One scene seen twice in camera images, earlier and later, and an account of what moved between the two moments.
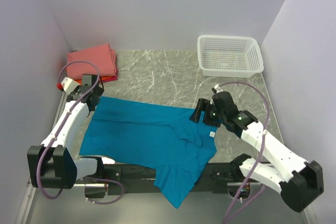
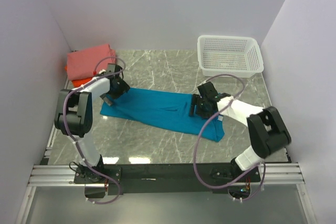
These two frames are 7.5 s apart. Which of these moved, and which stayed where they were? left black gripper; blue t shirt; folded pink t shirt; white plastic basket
Moved: blue t shirt; left black gripper
Stayed: white plastic basket; folded pink t shirt
